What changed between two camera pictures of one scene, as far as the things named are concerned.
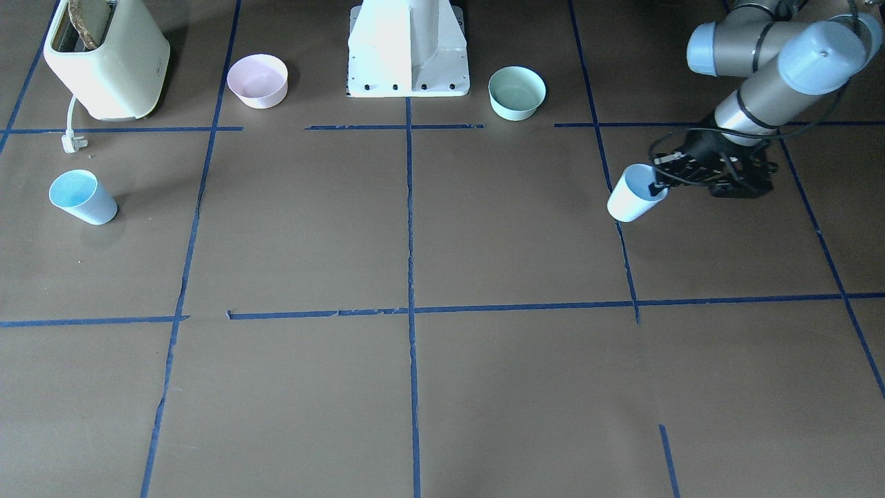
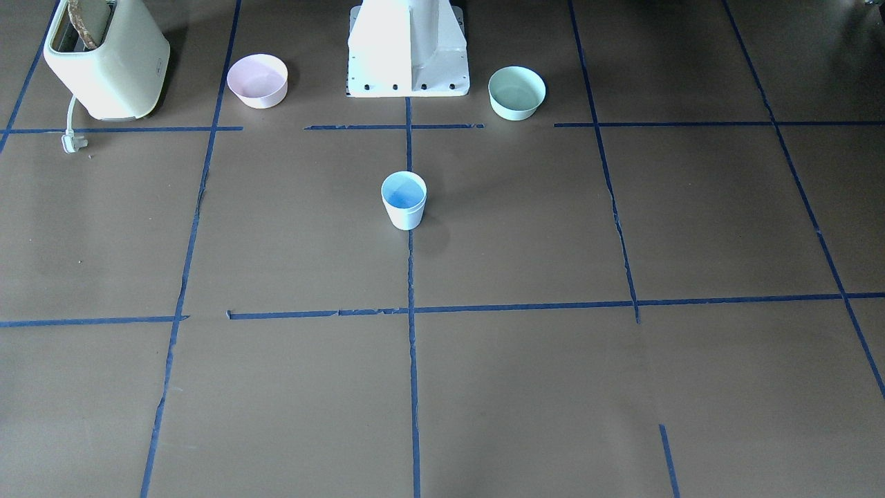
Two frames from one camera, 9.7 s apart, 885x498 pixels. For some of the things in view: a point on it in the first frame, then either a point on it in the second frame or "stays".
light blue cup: x=80 y=192 to x=403 y=191
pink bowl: x=260 y=81 stays
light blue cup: x=631 y=195 to x=404 y=194
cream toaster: x=111 y=61 stays
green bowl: x=515 y=92 stays
